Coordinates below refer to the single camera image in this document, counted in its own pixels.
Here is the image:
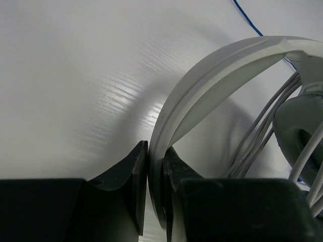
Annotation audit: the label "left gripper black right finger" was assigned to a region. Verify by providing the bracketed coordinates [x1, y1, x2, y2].
[163, 147, 202, 241]

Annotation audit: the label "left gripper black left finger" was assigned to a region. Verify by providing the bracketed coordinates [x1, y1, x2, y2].
[88, 141, 148, 237]

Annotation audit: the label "grey headphone cable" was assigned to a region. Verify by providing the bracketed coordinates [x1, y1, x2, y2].
[227, 72, 323, 220]

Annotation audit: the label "white over-ear headphones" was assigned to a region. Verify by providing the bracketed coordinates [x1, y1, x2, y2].
[147, 35, 323, 230]

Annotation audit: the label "blue earbuds with cable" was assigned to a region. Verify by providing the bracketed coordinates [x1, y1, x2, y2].
[232, 0, 297, 71]

